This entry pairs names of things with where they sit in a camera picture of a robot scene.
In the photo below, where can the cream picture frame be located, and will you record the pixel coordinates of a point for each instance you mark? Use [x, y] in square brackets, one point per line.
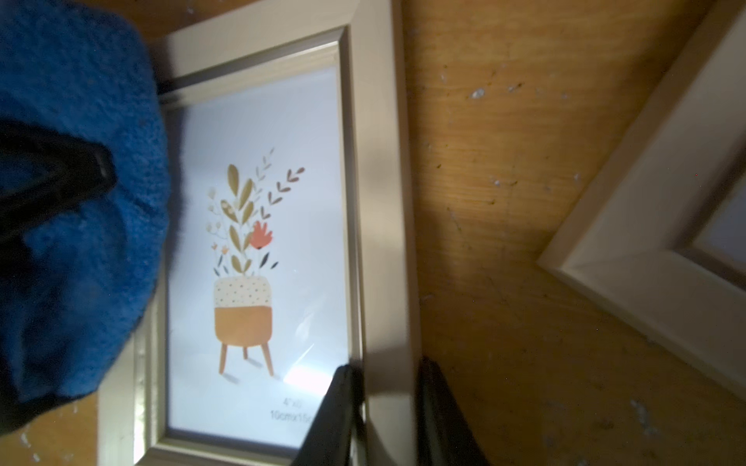
[290, 251]
[623, 245]

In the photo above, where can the blue microfiber cloth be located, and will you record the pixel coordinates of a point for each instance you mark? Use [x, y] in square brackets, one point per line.
[74, 287]

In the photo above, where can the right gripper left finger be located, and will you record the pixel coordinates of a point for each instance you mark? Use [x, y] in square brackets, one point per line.
[329, 440]

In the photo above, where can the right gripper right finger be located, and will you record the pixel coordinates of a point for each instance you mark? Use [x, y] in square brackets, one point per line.
[444, 435]

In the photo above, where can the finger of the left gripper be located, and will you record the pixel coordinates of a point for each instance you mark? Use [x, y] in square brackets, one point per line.
[45, 173]

